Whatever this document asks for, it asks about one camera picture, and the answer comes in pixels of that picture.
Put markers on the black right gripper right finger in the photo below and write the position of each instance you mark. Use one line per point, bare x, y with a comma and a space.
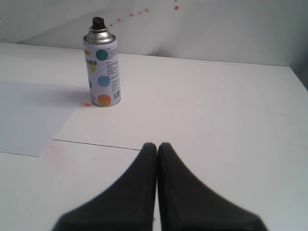
187, 204

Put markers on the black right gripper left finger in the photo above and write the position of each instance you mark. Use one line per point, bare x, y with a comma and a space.
127, 205

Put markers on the white paper sheet stack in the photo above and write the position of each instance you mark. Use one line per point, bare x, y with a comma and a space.
31, 114

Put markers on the white dotted spray paint can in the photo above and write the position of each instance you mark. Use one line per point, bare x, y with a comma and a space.
101, 56

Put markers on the white backdrop sheet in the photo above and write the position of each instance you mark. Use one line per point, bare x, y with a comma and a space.
244, 31

